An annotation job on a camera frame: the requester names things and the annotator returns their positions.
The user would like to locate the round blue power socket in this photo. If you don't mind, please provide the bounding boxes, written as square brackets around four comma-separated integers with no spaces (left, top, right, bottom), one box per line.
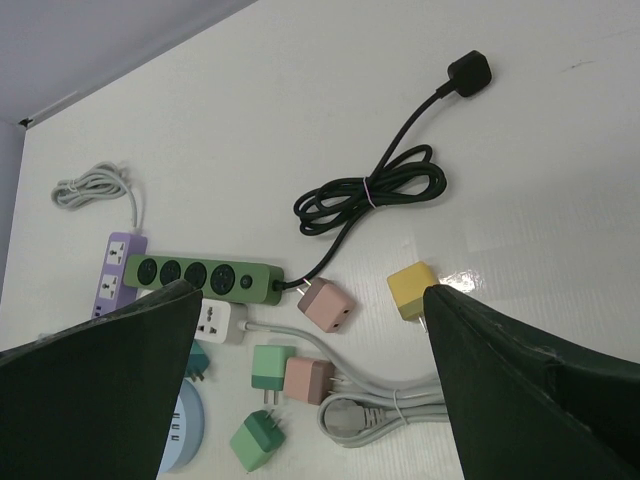
[158,380,205,474]

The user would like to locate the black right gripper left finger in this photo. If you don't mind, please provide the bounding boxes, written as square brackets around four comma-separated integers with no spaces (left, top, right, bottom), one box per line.
[1,280,203,479]

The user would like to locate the grey coiled cable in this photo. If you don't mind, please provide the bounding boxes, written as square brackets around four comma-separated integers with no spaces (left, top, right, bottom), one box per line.
[51,160,145,236]

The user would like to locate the purple power strip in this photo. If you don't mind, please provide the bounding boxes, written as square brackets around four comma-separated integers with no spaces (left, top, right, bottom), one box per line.
[91,232,148,318]

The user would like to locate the yellow USB charger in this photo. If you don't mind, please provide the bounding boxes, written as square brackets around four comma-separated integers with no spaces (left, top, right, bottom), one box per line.
[387,261,438,332]

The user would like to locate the pink charger near strip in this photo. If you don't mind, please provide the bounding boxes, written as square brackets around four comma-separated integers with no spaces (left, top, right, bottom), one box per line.
[297,277,356,333]

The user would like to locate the teal charger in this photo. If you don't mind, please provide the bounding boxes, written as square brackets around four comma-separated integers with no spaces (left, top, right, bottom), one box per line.
[184,341,210,382]

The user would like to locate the white USB power strip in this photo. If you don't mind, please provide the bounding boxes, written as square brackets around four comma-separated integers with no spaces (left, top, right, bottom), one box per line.
[195,298,248,345]

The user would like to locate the pink charger beside green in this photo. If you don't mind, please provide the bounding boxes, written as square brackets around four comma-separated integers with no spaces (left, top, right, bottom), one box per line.
[283,357,335,406]

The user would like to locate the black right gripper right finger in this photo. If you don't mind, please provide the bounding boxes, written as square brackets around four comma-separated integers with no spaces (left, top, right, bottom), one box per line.
[423,285,639,479]

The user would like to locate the black coiled power cable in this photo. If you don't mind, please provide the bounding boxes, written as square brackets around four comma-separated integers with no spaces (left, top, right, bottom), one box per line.
[273,49,493,293]

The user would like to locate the light green charger upright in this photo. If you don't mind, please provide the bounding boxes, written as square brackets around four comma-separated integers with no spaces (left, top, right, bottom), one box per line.
[251,345,296,405]

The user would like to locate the grey white strip cable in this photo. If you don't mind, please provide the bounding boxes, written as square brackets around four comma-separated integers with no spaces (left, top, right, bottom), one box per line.
[238,319,451,450]

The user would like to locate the green power strip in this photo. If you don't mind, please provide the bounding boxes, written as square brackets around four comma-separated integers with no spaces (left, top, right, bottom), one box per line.
[123,254,284,306]

